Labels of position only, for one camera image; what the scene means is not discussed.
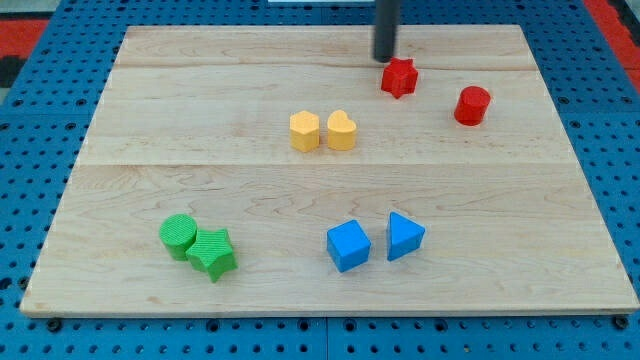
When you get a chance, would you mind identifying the red star block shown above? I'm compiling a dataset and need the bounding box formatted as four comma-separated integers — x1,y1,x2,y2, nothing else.
381,57,419,99

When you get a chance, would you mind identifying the green star block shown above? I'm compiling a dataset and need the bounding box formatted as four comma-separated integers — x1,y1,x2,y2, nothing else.
186,228,237,283

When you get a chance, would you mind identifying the light wooden board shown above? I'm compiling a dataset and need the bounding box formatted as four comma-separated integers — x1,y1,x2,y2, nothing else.
20,25,639,318

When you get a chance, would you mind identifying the yellow hexagon block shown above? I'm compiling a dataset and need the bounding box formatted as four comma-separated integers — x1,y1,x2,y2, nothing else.
289,111,320,152

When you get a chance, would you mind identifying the yellow heart block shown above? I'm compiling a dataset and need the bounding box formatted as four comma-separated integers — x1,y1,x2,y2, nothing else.
327,110,357,151

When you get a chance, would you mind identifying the blue cube block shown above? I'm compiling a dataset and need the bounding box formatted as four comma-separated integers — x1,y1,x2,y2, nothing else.
326,220,371,273

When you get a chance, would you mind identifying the blue triangle block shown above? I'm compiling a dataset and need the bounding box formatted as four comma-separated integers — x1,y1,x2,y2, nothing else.
386,212,426,261

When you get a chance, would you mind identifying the green cylinder block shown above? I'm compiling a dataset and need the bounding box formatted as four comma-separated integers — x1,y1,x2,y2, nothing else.
159,214,197,261

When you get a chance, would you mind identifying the red cylinder block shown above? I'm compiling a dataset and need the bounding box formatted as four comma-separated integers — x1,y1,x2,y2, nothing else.
454,86,491,126

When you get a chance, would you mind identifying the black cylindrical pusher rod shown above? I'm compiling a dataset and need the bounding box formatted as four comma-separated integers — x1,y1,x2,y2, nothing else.
372,0,401,63

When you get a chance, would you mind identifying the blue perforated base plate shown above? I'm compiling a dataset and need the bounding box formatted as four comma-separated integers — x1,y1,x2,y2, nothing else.
1,0,639,359

